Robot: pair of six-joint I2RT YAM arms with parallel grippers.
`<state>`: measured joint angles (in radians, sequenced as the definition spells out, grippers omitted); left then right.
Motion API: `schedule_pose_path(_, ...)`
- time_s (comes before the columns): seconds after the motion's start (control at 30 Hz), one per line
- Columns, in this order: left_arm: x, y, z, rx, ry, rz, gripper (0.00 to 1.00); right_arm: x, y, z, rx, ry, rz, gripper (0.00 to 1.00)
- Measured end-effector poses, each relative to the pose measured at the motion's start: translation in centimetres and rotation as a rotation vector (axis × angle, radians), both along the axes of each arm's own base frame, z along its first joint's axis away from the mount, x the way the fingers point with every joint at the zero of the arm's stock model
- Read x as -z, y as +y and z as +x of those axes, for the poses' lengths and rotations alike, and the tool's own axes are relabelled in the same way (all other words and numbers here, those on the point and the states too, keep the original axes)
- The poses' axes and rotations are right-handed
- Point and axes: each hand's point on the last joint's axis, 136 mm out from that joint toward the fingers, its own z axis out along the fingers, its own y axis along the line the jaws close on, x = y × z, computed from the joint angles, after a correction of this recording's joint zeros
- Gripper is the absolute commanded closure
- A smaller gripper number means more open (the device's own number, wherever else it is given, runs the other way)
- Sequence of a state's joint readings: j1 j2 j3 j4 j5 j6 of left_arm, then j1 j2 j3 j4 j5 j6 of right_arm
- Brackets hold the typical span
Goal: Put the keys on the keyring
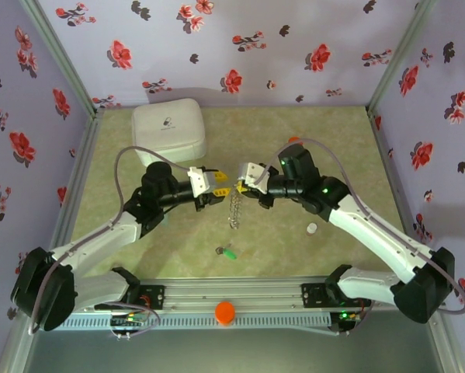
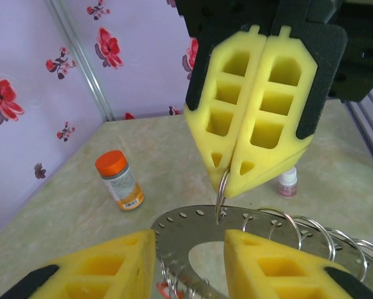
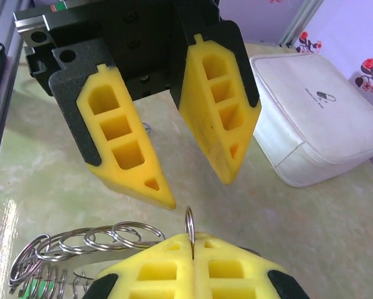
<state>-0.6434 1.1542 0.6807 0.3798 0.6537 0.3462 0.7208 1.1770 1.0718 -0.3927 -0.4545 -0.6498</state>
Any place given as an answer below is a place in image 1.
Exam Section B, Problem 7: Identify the green tag key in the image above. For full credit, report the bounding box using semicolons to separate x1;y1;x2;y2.
215;242;238;260

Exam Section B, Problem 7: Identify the white zip storage case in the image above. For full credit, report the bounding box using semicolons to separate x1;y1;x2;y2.
130;97;208;169

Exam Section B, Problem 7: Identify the orange emergency stop button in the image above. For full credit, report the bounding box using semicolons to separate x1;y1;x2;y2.
214;301;237;326

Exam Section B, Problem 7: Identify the grey metal panel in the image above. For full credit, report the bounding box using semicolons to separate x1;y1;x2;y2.
0;309;465;373

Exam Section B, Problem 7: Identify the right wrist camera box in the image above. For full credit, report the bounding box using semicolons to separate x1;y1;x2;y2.
238;162;272;194

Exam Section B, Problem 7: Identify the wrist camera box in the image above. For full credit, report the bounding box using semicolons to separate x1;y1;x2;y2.
238;162;272;194
187;166;222;197

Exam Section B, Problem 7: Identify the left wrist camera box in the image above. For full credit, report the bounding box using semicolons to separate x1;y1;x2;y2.
187;166;222;197

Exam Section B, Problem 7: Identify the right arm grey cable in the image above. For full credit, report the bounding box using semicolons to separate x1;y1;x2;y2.
255;138;465;315

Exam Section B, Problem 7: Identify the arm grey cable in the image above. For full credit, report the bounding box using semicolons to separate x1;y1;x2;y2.
255;138;465;315
28;144;194;336

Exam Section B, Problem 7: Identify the left arm grey cable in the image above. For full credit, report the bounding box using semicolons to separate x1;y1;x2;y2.
28;144;194;336

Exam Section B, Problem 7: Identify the aluminium side rail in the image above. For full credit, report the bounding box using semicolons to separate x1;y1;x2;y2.
366;106;431;279
53;108;105;257

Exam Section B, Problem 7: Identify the long aluminium mounting rail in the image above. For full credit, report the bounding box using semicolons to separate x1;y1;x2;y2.
22;276;446;310

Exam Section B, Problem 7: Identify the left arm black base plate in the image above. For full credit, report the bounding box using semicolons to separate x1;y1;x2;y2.
94;284;166;312

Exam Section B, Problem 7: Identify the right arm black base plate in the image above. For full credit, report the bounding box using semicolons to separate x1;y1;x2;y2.
300;282;373;310

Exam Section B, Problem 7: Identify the white slotted cable duct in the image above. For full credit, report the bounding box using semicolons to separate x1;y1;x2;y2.
36;313;332;331

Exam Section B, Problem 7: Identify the aluminium corner post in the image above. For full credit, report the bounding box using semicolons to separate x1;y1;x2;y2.
367;0;439;113
18;0;101;117

